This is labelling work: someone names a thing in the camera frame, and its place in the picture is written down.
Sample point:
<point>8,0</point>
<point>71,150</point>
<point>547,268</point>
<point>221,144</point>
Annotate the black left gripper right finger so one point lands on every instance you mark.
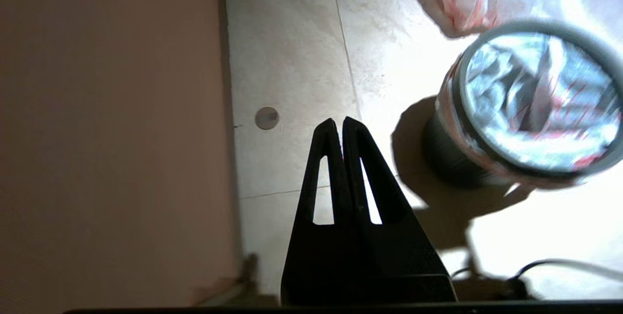
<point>394,255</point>

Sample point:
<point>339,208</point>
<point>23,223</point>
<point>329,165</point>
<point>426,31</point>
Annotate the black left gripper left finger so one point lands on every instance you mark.
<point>311,265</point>

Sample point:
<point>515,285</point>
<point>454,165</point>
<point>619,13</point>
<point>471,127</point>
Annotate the new white plastic bag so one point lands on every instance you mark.
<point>535,90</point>

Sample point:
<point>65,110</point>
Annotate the round metal floor drain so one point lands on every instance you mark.
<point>266,118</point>

